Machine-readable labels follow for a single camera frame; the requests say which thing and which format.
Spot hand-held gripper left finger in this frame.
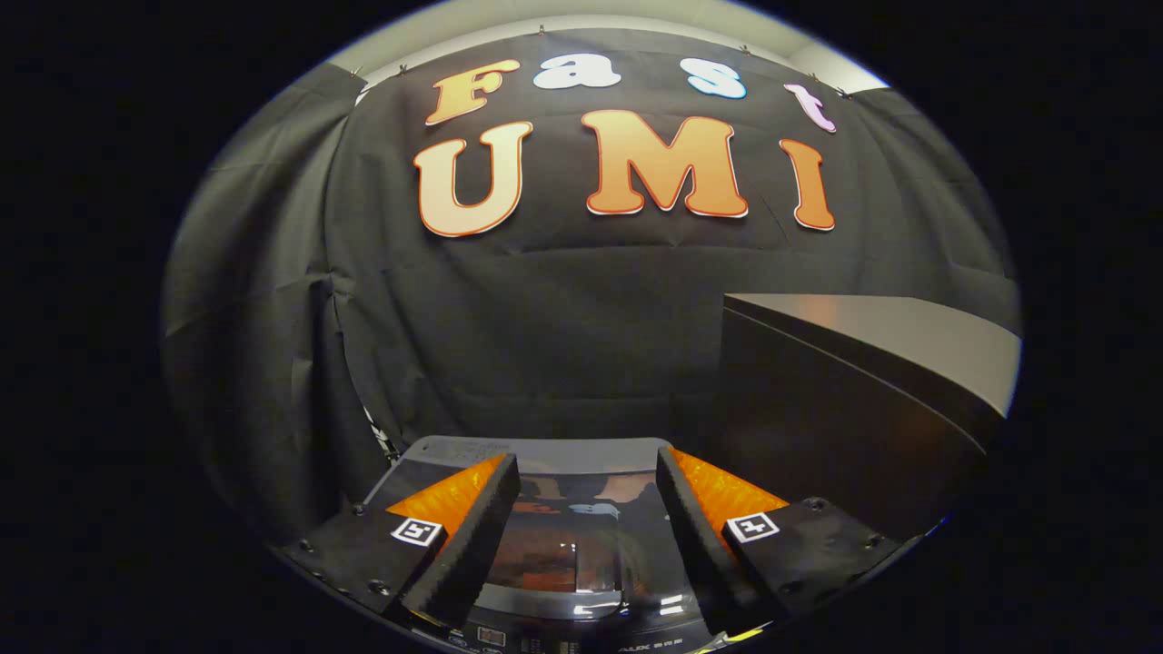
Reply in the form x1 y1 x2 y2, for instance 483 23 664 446
275 452 522 634

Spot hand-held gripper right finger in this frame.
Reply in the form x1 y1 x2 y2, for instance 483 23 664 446
655 445 908 637

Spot dark grey washing machine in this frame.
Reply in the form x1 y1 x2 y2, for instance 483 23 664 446
363 436 732 654

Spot grey cabinet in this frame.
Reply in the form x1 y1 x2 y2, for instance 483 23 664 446
718 292 1024 546

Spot black backdrop cloth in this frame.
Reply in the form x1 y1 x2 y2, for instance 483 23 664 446
162 27 1023 546

